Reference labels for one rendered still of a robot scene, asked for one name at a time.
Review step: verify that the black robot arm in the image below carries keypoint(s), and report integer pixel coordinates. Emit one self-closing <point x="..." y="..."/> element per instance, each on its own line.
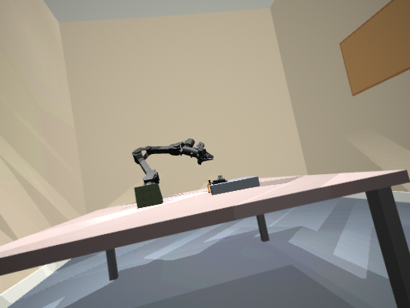
<point x="173" y="149"/>

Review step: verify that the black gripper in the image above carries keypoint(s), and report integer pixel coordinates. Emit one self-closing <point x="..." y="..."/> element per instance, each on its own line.
<point x="201" y="154"/>

